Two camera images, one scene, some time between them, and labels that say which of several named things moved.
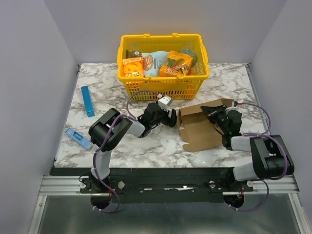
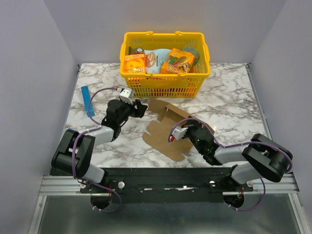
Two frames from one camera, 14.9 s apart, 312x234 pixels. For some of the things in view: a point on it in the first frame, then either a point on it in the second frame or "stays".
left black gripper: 171,121 -> 138,112
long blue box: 87,101 stays
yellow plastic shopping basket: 172,65 stays
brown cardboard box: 199,132 -> 156,140
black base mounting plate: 165,185 stays
